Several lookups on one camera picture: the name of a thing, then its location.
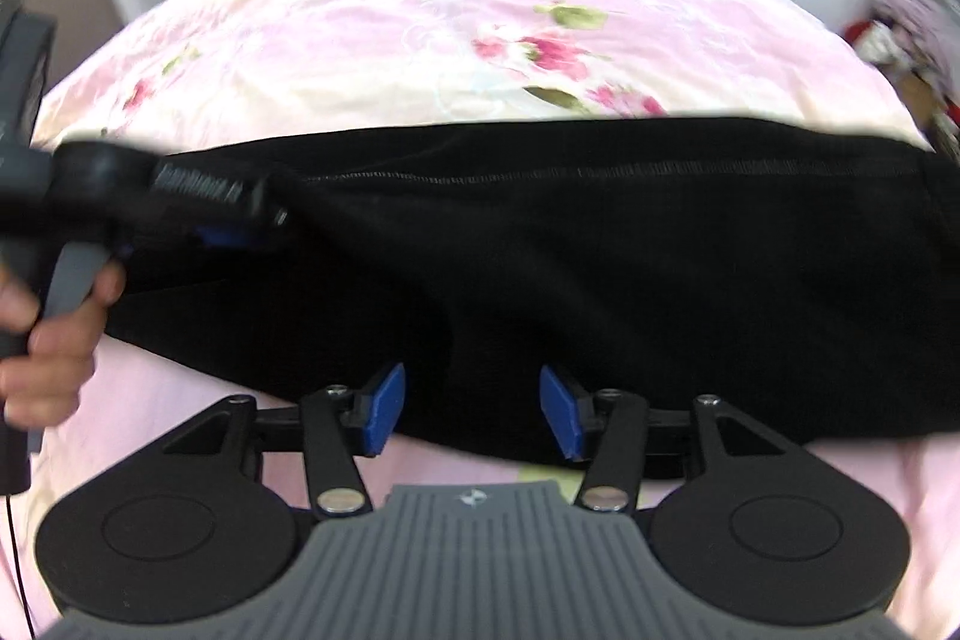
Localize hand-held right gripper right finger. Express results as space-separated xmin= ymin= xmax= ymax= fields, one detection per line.
xmin=539 ymin=364 xmax=782 ymax=515

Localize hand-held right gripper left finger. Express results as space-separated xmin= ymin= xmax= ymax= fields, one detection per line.
xmin=169 ymin=362 xmax=410 ymax=522

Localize pink floral bedsheet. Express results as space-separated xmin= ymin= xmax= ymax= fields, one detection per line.
xmin=30 ymin=0 xmax=960 ymax=640

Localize person's left hand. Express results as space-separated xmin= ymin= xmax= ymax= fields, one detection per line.
xmin=0 ymin=256 xmax=127 ymax=432

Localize blurred colourful clutter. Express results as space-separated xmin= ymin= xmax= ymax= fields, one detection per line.
xmin=841 ymin=0 xmax=960 ymax=155

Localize thin black cable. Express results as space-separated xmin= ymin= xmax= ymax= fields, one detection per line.
xmin=3 ymin=491 xmax=38 ymax=640

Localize black pants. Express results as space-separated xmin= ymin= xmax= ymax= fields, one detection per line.
xmin=97 ymin=116 xmax=960 ymax=480

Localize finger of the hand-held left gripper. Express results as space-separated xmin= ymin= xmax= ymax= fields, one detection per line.
xmin=191 ymin=175 xmax=293 ymax=256

